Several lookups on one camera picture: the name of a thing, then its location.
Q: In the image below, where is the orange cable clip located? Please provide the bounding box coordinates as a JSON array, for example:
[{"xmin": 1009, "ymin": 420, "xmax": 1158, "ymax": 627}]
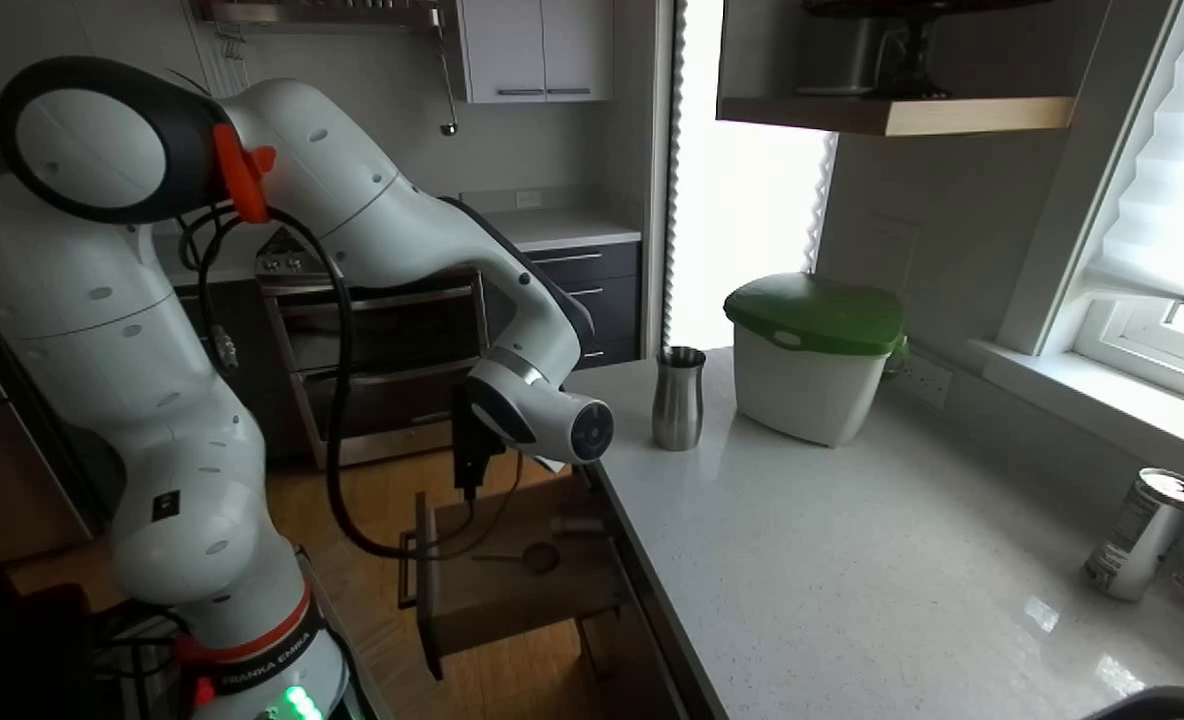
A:
[{"xmin": 210, "ymin": 122, "xmax": 280, "ymax": 227}]

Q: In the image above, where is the glass door pleated blind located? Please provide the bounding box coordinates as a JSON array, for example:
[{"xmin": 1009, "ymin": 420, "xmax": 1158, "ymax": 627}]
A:
[{"xmin": 669, "ymin": 0, "xmax": 839, "ymax": 354}]

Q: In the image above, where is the white wall cabinet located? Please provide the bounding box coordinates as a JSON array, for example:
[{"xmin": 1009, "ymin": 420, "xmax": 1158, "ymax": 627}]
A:
[{"xmin": 450, "ymin": 0, "xmax": 618, "ymax": 107}]

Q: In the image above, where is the stainless steel cup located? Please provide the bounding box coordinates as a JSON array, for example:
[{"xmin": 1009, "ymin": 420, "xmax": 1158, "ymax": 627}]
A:
[{"xmin": 648, "ymin": 345, "xmax": 712, "ymax": 457}]

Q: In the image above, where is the stainless steel oven range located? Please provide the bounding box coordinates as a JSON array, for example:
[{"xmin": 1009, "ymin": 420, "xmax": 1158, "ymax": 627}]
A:
[{"xmin": 253, "ymin": 243, "xmax": 493, "ymax": 473}]

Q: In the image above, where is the white window blind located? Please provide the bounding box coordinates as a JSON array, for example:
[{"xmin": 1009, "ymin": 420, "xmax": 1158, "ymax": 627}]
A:
[{"xmin": 1084, "ymin": 0, "xmax": 1184, "ymax": 320}]

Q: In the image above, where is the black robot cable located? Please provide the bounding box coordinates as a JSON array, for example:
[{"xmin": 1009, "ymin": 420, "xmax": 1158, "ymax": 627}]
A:
[{"xmin": 171, "ymin": 195, "xmax": 533, "ymax": 563}]

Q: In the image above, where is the black rounded object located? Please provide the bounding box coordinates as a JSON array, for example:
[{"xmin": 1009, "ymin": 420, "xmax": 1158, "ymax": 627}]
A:
[{"xmin": 1084, "ymin": 686, "xmax": 1184, "ymax": 720}]

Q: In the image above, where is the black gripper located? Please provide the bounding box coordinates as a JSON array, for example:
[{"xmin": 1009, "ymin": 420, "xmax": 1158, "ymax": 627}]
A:
[{"xmin": 450, "ymin": 385, "xmax": 504, "ymax": 505}]

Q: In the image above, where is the white bin green lid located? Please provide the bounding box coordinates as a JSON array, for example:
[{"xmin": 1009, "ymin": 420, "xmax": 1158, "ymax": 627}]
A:
[{"xmin": 721, "ymin": 274, "xmax": 915, "ymax": 452}]

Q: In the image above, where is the metal cylinder white base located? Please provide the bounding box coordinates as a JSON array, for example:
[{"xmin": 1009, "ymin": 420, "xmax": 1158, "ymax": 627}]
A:
[{"xmin": 1081, "ymin": 464, "xmax": 1184, "ymax": 604}]

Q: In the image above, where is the wooden wall shelf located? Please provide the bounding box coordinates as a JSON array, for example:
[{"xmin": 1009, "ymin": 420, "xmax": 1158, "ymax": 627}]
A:
[{"xmin": 712, "ymin": 0, "xmax": 1084, "ymax": 146}]

